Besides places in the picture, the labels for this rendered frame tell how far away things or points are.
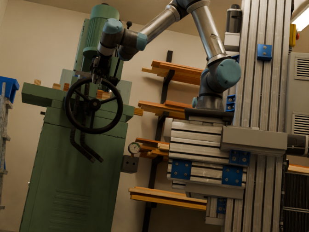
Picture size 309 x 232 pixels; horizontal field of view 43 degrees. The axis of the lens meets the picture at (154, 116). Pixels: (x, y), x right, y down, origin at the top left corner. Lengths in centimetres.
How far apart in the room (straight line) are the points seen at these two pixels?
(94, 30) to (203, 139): 99
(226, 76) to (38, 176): 103
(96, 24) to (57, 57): 257
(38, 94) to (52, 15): 312
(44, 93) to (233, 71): 98
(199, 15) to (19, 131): 327
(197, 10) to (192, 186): 82
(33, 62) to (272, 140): 370
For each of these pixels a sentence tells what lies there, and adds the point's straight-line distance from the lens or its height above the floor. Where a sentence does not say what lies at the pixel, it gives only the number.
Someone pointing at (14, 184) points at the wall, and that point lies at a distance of 465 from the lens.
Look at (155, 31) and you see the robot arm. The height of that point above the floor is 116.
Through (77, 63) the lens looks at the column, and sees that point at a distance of 256.
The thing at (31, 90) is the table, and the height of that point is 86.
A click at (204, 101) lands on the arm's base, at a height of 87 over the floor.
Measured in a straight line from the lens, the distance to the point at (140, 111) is 234.
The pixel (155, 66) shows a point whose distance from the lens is 452.
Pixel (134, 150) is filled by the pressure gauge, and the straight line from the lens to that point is 206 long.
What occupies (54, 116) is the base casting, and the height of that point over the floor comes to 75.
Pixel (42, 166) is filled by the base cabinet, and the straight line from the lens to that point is 205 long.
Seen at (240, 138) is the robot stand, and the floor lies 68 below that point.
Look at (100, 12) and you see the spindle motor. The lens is 243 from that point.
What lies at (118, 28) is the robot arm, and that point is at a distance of 167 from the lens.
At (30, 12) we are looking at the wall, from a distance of 522.
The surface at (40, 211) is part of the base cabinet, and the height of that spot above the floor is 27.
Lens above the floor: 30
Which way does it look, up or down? 15 degrees up
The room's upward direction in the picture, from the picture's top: 8 degrees clockwise
